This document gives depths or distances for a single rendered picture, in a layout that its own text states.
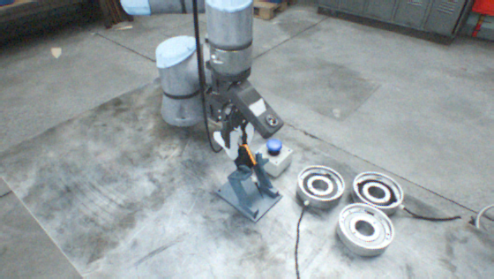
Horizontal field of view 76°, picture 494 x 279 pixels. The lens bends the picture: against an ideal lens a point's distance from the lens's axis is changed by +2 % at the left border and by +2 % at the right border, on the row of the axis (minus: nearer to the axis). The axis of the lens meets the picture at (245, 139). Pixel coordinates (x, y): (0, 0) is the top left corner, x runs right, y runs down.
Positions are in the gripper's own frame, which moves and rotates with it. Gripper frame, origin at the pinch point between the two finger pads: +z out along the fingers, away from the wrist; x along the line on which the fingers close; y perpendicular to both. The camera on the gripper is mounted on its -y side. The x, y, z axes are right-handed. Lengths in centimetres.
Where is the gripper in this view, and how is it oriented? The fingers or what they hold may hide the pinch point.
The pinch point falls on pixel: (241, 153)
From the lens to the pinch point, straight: 67.4
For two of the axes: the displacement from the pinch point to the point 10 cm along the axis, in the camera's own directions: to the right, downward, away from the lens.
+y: -7.4, -4.4, 5.1
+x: -6.8, 4.8, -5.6
